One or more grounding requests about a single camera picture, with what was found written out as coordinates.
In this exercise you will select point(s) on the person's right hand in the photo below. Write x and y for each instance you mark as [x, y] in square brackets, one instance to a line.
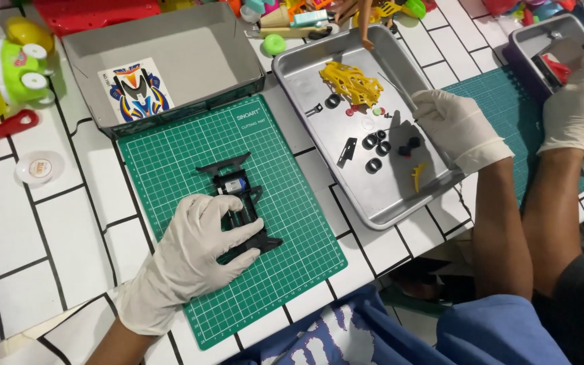
[459, 129]

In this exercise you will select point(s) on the person's left hand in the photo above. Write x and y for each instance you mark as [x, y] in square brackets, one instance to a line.
[190, 253]

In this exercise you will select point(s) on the person's right fingers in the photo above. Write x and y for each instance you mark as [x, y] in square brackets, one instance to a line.
[431, 106]

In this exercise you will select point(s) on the black toy car chassis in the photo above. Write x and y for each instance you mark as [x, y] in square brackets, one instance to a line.
[226, 165]

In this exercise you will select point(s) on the dark blue toy wheel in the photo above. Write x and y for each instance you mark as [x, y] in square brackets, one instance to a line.
[404, 151]
[414, 142]

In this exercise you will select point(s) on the small green gear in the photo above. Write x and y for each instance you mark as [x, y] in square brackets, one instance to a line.
[376, 111]

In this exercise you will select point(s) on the black rubber toy tire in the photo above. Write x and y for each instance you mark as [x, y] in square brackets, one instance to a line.
[378, 148]
[368, 166]
[365, 141]
[381, 133]
[328, 101]

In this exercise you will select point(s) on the small yellow plastic part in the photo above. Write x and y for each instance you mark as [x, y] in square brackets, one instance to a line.
[418, 175]

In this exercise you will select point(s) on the plain green cutting mat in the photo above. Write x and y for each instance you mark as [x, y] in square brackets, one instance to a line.
[505, 111]

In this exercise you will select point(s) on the yellow toy car body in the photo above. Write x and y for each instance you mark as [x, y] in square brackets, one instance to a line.
[353, 83]

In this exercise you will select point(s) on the black plastic plate part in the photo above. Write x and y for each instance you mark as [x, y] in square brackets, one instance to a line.
[346, 152]

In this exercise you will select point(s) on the toy doll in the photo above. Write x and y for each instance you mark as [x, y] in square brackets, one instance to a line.
[364, 25]

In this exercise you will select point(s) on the grey tray with purple base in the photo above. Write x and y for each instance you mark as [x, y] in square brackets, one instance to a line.
[530, 43]

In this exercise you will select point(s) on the silver metal tray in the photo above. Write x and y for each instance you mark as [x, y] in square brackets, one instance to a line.
[317, 137]

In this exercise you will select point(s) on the red toy car part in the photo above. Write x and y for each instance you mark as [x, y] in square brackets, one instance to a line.
[557, 70]

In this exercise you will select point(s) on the heap of bagged toys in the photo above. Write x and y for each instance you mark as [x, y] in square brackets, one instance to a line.
[540, 10]

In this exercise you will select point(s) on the heap of colourful toys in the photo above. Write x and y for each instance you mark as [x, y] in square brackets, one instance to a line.
[297, 20]

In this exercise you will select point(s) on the green cutting mat with print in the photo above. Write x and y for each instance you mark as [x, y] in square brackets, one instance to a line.
[292, 203]

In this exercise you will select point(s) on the person's blue clothing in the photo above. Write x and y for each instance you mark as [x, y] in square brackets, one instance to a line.
[474, 334]

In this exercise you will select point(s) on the grey cardboard box lid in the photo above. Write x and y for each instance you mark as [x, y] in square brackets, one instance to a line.
[195, 56]

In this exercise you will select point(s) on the colourful sticker sheet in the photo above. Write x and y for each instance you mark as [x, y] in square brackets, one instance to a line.
[137, 91]

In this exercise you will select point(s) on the red perforated plastic board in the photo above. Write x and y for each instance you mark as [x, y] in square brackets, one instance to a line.
[94, 12]

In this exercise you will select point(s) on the white round lid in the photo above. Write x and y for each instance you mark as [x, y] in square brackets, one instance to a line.
[38, 167]

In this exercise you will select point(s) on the yellow plastic toy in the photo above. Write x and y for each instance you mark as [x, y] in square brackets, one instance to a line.
[28, 33]

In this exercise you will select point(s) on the green alien toy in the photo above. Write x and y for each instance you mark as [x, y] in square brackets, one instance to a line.
[21, 73]

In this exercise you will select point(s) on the small black plastic bracket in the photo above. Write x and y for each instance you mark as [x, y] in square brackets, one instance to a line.
[314, 110]

